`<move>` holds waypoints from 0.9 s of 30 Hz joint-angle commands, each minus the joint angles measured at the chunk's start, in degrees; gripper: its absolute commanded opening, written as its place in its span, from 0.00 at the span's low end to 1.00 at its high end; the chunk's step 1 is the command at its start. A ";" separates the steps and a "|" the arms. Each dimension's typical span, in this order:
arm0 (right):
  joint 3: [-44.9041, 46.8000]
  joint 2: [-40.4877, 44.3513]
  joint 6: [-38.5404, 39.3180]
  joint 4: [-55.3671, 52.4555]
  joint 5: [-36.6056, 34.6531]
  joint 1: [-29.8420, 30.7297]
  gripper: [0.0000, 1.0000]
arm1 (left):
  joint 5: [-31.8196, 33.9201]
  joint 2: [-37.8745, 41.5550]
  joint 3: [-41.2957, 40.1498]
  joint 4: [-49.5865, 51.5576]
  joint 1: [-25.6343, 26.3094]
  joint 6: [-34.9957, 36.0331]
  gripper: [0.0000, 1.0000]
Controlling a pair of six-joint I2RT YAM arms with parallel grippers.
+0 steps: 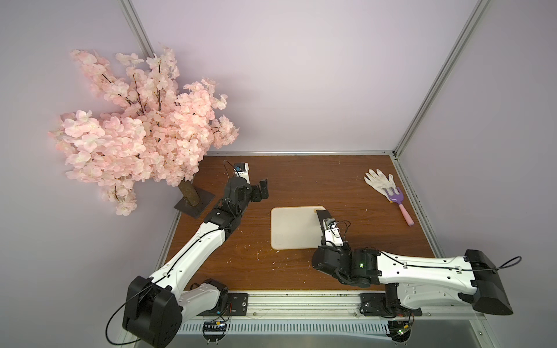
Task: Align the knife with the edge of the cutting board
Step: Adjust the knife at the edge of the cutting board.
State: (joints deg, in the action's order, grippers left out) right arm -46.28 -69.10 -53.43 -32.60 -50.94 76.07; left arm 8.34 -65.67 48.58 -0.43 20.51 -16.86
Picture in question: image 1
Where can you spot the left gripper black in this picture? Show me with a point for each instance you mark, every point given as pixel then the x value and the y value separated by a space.
pixel 254 196

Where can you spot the white cutting board orange rim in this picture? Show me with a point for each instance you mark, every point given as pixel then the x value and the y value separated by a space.
pixel 295 228

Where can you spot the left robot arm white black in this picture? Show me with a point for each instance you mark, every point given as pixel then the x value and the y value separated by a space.
pixel 157 305

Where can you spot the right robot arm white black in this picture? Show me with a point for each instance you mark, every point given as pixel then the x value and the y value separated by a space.
pixel 412 283

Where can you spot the right controller board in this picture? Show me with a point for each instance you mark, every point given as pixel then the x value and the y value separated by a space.
pixel 399 331

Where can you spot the controller board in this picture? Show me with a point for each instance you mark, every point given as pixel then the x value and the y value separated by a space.
pixel 399 331
pixel 213 331

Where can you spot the left controller board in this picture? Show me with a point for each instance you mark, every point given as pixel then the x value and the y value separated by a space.
pixel 213 331

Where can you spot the purple pink toy rake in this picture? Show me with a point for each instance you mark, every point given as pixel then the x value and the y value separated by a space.
pixel 396 196

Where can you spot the white work glove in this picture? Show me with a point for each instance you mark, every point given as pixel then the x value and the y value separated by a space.
pixel 384 184

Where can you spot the pink cherry blossom tree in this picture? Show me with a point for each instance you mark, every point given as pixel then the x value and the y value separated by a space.
pixel 161 133

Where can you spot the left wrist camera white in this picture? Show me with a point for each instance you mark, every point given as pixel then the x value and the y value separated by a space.
pixel 242 170

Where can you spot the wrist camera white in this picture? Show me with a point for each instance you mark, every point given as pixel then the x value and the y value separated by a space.
pixel 334 238
pixel 242 170

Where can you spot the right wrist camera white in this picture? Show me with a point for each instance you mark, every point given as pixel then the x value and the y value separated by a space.
pixel 334 238

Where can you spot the dark metal tree base plate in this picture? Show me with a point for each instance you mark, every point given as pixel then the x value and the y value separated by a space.
pixel 195 202

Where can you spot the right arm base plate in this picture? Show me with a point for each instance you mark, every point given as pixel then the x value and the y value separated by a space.
pixel 376 305

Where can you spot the aluminium mounting rail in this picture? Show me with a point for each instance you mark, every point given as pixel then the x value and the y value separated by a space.
pixel 327 305

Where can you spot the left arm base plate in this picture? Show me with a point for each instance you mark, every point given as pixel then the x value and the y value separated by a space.
pixel 229 305

